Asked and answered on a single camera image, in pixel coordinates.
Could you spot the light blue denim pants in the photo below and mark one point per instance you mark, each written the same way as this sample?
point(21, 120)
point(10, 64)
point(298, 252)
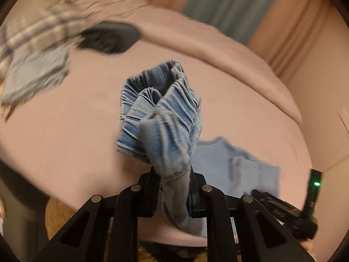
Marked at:
point(169, 120)

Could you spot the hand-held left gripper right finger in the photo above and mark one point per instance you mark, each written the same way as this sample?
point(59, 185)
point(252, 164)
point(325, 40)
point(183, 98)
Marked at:
point(196, 196)

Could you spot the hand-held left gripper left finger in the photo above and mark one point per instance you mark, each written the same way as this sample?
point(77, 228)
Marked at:
point(151, 193)

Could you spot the pink duvet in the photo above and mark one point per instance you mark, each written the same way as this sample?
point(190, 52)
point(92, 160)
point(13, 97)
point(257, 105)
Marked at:
point(190, 43)

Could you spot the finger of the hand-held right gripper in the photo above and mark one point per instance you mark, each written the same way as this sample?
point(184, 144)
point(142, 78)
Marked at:
point(272, 203)

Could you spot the teal curtain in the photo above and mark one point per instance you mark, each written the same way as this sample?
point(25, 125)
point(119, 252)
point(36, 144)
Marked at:
point(234, 5)

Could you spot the dark folded clothing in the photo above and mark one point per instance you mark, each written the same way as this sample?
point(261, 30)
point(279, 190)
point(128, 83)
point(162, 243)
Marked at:
point(111, 36)

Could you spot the plaid pillow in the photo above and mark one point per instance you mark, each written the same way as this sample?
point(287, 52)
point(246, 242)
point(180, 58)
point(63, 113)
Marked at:
point(35, 30)

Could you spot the light blue crumpled garment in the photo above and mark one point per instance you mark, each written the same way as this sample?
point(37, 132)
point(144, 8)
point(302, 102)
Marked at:
point(32, 73)

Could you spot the tan fluffy rug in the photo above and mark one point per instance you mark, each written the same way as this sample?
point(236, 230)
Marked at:
point(62, 218)

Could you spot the white wall socket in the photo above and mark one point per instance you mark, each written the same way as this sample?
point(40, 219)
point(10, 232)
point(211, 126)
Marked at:
point(344, 120)

